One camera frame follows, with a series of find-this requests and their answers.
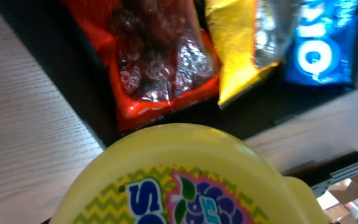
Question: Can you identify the red Hacks candy bag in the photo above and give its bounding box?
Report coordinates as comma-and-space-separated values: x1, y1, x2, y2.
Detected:
64, 0, 220, 132

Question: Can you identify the yellow Mentos gum bottle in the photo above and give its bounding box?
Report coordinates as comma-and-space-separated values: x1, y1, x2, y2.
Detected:
51, 124, 327, 224

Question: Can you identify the yellow Hacks candy bag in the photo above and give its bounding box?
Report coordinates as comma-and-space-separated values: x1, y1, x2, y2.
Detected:
205, 0, 302, 108

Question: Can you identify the dark green box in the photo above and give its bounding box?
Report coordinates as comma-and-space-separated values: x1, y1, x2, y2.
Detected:
0, 0, 344, 146

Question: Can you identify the blue Oreo cookie pack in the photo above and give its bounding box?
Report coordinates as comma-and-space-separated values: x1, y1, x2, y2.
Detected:
284, 0, 358, 86

